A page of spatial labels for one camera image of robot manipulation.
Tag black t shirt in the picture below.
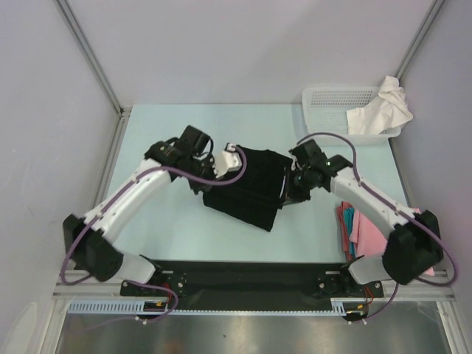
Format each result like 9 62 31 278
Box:
203 147 310 232

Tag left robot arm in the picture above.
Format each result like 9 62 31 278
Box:
63 125 215 295

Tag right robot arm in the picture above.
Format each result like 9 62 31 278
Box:
284 139 444 296

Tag red folded t shirt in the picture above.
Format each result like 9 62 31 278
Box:
336 201 352 261

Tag teal folded t shirt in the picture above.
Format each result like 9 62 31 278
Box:
341 206 359 258

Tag white plastic basket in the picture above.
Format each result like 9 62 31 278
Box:
302 86 401 146

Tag pink folded t shirt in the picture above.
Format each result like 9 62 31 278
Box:
349 208 436 276

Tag white t shirt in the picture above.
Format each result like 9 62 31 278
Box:
346 76 413 135

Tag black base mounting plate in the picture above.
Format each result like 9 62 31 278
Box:
120 260 384 312

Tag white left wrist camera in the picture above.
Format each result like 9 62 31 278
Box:
212 143 246 179

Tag white slotted cable duct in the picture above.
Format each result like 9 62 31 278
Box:
68 297 369 316

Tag aluminium frame rail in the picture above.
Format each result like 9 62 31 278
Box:
56 271 454 301

